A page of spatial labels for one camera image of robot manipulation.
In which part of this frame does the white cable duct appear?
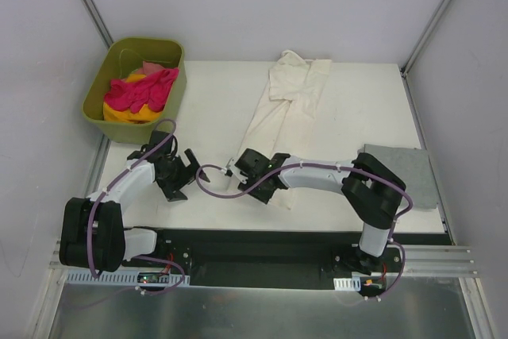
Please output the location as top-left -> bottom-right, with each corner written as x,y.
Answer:
66,270 -> 190,287
333,276 -> 361,292

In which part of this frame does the white t shirt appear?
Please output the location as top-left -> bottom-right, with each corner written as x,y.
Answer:
225,49 -> 333,211

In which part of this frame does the grey folded t shirt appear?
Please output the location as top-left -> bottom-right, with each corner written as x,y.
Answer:
363,144 -> 438,210

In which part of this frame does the pink t shirt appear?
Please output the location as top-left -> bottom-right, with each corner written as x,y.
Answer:
104,68 -> 179,113

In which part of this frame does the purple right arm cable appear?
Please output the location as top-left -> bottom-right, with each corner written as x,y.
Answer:
196,160 -> 414,301

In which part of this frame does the olive green plastic bin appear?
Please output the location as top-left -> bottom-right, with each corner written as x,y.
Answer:
83,37 -> 187,144

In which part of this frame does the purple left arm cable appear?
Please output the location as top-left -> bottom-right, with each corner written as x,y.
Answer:
87,118 -> 187,296

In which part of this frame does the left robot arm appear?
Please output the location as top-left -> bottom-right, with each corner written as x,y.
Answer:
59,130 -> 209,276

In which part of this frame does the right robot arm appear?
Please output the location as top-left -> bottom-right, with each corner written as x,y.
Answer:
226,148 -> 407,272

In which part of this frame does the salmon t shirt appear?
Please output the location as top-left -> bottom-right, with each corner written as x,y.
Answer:
134,61 -> 165,76

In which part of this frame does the yellow t shirt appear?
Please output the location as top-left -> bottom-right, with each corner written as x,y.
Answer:
102,102 -> 162,124

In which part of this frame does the white left cable duct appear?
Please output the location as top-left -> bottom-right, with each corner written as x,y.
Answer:
66,270 -> 190,287

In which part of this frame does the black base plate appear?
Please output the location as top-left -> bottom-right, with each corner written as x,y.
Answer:
118,225 -> 453,288

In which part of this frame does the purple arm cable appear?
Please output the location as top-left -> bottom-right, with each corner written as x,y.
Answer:
196,160 -> 414,301
87,118 -> 187,296

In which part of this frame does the white right cable duct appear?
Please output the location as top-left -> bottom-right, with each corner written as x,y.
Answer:
333,276 -> 361,292

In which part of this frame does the aluminium front rail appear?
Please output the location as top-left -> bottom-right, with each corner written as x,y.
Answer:
49,237 -> 481,277

